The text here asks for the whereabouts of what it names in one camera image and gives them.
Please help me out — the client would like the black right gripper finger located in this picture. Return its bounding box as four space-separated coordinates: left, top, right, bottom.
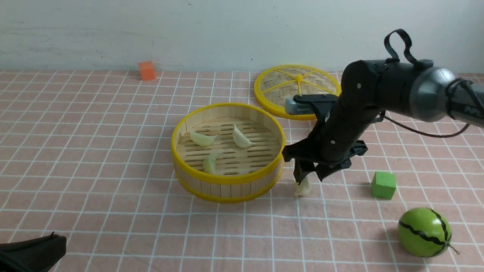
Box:
293 159 316 185
315 162 346 181

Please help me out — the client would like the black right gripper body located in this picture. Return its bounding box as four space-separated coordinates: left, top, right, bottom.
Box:
282 99 384 165

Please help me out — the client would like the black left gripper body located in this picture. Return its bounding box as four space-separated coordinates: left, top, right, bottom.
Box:
0 232 67 272

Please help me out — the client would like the white dumpling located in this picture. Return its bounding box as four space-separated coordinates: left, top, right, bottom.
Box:
293 177 311 197
232 125 254 149

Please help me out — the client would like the yellow bamboo steamer tray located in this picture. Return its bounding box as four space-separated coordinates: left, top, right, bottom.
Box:
171 103 285 203

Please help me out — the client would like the green dumpling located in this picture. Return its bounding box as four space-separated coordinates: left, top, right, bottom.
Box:
190 131 218 147
203 150 221 176

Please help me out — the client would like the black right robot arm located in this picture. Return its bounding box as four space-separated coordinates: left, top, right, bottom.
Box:
282 60 484 184

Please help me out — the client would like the yellow bamboo steamer lid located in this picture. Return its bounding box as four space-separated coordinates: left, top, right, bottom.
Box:
254 64 341 121

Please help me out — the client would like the green foam cube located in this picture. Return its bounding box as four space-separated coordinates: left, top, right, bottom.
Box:
371 172 397 200

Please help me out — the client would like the pink checkered tablecloth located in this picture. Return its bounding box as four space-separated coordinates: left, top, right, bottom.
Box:
0 70 483 272

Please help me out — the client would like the green toy watermelon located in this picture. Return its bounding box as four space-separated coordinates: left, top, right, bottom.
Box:
397 207 460 258

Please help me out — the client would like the orange foam cube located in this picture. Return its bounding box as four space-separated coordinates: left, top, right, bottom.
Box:
138 61 156 81

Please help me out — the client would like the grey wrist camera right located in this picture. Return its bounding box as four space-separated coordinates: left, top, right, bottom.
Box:
284 94 338 118

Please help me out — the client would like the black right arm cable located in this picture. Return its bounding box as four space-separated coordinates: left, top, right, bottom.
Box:
372 29 484 139

